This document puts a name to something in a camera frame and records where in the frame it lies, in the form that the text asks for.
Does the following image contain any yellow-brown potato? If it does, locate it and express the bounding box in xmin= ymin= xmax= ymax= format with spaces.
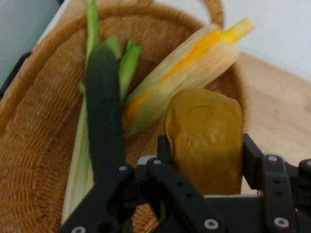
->
xmin=165 ymin=87 xmax=244 ymax=196

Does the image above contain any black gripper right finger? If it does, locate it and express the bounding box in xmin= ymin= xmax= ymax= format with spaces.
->
xmin=242 ymin=133 xmax=311 ymax=233

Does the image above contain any dark green cucumber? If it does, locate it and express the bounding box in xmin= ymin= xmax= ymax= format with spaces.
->
xmin=86 ymin=45 xmax=127 ymax=194

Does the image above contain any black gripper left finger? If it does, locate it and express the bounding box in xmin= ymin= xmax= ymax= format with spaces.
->
xmin=59 ymin=134 xmax=228 ymax=233

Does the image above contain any corn cob with pale husk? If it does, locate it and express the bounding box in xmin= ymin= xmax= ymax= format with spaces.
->
xmin=122 ymin=17 xmax=258 ymax=138

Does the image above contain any woven wicker basket with handle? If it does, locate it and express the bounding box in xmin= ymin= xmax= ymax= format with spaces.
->
xmin=0 ymin=0 xmax=249 ymax=233

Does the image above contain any black metal handle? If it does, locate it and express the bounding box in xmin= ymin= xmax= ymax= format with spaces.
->
xmin=0 ymin=51 xmax=33 ymax=98

